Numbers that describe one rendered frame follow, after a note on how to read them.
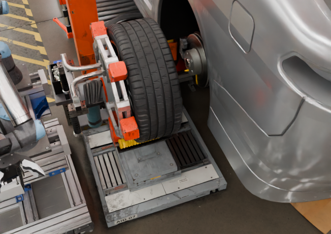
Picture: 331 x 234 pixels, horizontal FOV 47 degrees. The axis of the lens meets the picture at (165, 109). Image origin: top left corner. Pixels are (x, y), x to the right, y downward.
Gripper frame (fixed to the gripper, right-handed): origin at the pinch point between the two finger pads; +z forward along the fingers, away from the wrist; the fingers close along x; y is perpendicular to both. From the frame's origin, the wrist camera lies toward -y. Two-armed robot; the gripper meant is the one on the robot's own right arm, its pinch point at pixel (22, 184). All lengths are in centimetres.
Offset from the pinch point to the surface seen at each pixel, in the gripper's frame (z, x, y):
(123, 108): -32, -60, 21
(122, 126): -28, -57, 28
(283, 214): 31, -146, 105
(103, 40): -65, -70, 3
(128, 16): -158, -151, 53
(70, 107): -49, -41, 23
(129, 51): -44, -71, -2
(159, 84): -27, -77, 9
